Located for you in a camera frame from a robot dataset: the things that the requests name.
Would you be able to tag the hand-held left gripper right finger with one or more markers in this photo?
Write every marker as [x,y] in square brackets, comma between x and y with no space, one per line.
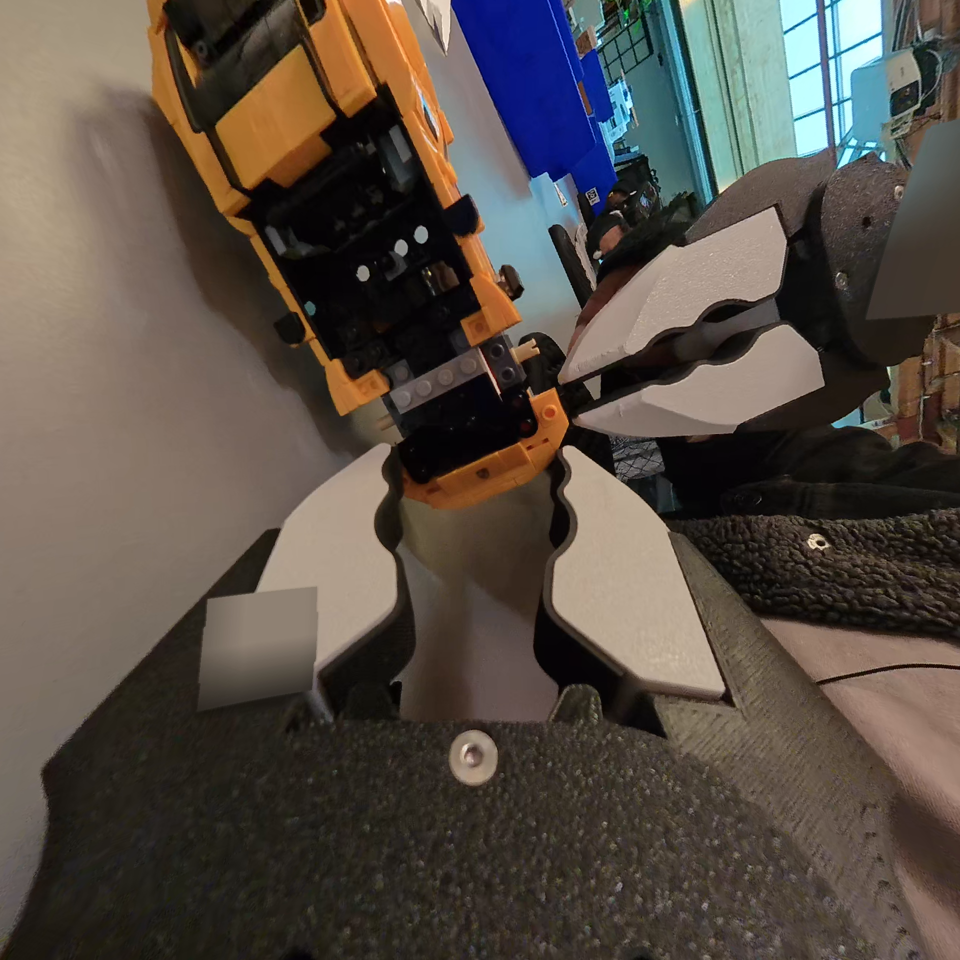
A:
[638,600]

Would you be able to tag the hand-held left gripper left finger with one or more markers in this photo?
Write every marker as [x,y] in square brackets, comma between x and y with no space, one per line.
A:
[330,563]

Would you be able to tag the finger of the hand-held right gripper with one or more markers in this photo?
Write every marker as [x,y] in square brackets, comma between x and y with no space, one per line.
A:
[675,293]
[720,398]

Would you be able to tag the pink shirt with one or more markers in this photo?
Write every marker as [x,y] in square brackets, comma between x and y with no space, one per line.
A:
[885,750]

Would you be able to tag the large blue storage bin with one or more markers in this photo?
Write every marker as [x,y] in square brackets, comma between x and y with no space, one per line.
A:
[525,75]

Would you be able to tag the orange lego car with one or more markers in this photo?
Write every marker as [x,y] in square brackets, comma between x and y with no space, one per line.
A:
[330,195]

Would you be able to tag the grey fleece jacket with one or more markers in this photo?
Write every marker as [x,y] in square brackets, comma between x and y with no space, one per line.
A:
[855,570]

